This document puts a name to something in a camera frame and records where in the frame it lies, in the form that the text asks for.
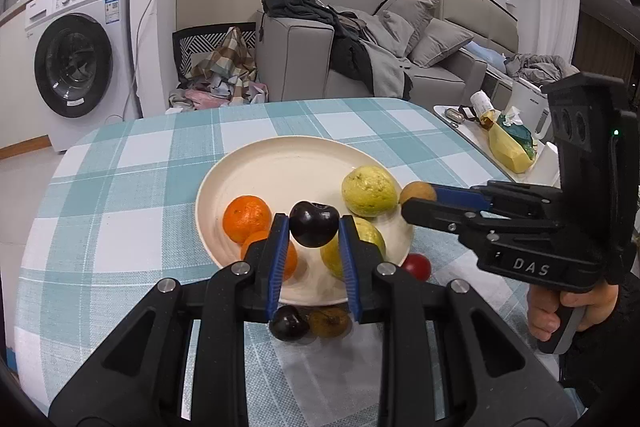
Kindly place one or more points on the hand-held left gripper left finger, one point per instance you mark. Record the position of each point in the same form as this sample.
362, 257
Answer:
277, 267

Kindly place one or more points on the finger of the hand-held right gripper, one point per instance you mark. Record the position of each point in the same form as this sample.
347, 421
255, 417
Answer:
460, 198
435, 214

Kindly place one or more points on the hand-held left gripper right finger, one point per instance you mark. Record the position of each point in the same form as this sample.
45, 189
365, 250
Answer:
350, 267

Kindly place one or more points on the orange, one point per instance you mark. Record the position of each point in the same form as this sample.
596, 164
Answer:
245, 218
291, 263

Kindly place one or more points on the smooth brown longan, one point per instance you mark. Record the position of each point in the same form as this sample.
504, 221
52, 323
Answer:
417, 193

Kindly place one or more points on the small yellow-green guava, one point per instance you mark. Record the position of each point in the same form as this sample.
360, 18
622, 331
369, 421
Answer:
370, 232

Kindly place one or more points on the dark purple plum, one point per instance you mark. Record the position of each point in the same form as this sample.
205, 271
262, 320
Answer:
314, 224
289, 324

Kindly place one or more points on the large yellow-green guava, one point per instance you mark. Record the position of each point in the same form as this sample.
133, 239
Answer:
369, 191

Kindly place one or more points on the cream round plate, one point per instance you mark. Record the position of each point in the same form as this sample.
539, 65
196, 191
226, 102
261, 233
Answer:
280, 172

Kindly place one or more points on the person's right forearm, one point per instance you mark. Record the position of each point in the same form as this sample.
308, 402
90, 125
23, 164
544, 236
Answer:
610, 357

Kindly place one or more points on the person's right hand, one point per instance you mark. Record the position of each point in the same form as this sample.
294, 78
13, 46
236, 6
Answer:
542, 317

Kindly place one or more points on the red cherry tomato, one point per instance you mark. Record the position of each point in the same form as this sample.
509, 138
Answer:
417, 266

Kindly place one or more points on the brown longan with stem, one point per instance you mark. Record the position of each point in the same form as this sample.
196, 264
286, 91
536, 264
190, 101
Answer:
327, 322

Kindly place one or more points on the white paper roll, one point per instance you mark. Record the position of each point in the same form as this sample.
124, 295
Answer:
549, 162

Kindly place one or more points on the white side table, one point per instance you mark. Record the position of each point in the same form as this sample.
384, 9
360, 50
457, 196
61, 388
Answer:
465, 137

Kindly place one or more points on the yellow bag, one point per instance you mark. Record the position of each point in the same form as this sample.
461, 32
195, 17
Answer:
510, 152

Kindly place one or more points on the grey oval pouch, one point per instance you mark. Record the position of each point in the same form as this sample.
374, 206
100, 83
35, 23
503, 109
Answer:
454, 116

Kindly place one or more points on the dark green bag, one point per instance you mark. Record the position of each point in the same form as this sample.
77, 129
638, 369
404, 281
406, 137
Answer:
522, 139

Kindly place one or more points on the white labelled bottle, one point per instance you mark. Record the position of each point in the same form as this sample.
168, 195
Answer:
482, 103

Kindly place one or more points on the white tissue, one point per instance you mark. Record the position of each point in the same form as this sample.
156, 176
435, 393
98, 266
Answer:
511, 114

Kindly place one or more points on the white appliance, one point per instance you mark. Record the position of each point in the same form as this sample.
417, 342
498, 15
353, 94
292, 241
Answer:
527, 102

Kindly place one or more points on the light blue blanket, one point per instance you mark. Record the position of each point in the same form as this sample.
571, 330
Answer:
487, 56

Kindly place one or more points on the grey garment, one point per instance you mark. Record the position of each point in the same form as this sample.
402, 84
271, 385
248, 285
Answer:
385, 72

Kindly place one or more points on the crumpled grey blanket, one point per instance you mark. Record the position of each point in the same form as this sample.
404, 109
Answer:
540, 67

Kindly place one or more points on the grey pillow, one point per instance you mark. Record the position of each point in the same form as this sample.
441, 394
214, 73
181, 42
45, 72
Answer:
412, 12
395, 32
442, 42

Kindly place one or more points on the teal checked tablecloth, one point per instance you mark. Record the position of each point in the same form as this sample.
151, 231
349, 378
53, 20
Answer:
125, 207

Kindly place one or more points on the brown curtain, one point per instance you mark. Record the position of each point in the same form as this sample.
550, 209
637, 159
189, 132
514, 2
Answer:
605, 37

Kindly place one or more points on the dark jacket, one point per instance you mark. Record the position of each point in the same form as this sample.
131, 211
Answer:
350, 62

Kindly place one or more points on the pink cloth pile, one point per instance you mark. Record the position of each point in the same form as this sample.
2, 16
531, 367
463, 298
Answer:
205, 98

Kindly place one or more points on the white curtain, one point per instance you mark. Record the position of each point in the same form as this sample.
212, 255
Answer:
550, 7

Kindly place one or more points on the grey sofa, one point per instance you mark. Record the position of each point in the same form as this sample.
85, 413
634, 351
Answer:
295, 57

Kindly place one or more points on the plaid cloth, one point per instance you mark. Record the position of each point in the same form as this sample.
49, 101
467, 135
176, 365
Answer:
225, 62

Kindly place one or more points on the black striped laundry basket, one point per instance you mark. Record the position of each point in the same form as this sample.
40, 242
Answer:
190, 47

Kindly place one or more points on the white washing machine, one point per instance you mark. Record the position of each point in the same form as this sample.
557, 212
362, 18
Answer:
75, 67

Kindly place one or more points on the white kitchen cabinet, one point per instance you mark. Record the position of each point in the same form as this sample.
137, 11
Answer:
15, 107

